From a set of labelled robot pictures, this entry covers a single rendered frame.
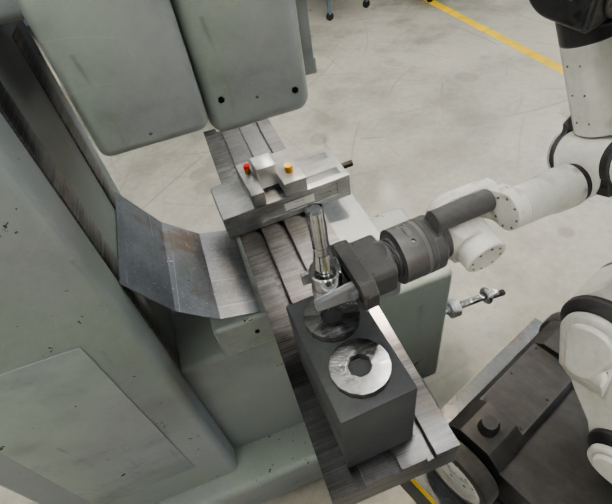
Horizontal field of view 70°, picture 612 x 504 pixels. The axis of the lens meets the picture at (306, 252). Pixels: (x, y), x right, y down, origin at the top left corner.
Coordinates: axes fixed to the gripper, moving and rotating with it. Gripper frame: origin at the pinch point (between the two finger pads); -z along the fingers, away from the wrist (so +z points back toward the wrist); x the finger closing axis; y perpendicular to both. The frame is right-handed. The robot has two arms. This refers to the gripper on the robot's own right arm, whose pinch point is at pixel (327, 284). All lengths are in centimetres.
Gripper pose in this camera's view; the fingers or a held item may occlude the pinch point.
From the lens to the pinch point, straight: 64.8
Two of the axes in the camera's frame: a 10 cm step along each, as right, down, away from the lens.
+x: 3.8, 6.4, -6.7
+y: 1.4, 6.8, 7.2
